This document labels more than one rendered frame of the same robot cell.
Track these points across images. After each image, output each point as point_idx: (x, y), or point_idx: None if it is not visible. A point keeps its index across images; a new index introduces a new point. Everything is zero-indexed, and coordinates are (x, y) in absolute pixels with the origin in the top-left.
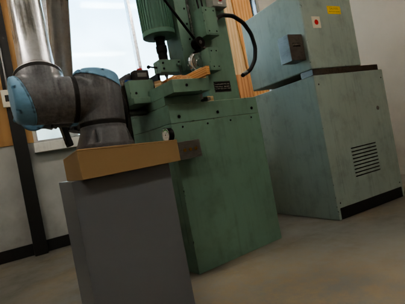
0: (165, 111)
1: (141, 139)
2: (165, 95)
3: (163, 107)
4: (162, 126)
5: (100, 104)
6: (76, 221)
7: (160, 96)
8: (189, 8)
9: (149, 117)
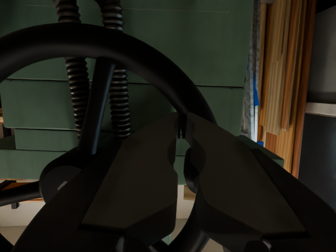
0: (16, 114)
1: (180, 68)
2: (5, 152)
3: (26, 126)
4: (48, 80)
5: None
6: None
7: (32, 156)
8: None
9: (103, 118)
